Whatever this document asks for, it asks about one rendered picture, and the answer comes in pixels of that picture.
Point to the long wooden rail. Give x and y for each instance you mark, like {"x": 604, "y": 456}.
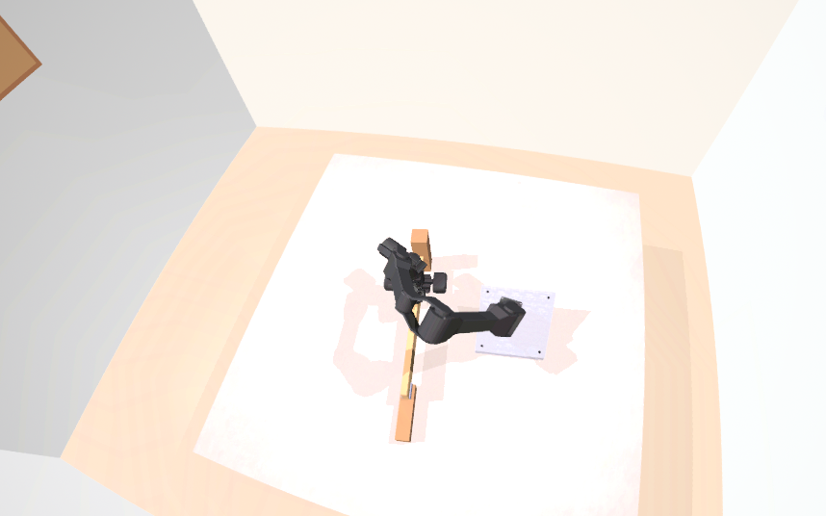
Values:
{"x": 409, "y": 357}

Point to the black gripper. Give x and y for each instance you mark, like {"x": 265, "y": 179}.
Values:
{"x": 439, "y": 282}

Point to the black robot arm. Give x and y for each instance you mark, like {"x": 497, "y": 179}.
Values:
{"x": 440, "y": 322}

